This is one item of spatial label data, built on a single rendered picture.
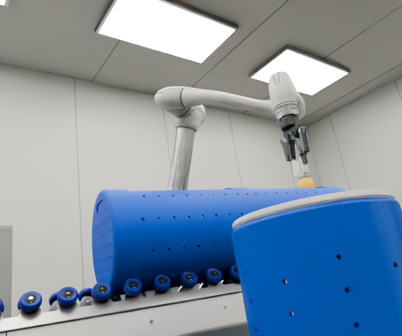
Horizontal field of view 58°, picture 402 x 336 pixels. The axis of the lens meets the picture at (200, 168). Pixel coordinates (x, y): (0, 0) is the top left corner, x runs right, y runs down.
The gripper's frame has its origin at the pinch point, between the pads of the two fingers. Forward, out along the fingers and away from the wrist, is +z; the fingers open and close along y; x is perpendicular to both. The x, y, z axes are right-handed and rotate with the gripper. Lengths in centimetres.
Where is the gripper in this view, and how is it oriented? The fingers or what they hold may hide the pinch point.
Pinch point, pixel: (300, 167)
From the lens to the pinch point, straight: 146.3
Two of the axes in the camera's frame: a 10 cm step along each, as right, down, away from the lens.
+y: 4.4, -3.4, -8.3
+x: 8.9, 0.1, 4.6
